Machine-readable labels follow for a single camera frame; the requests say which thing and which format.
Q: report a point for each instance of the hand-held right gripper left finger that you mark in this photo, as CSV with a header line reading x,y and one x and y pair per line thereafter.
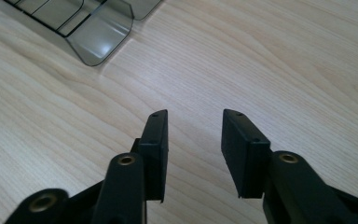
x,y
154,155

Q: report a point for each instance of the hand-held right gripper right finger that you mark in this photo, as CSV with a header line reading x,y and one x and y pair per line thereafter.
x,y
245,155

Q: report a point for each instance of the smoky transparent plastic organizer tray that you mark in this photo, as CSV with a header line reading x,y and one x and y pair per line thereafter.
x,y
96,28

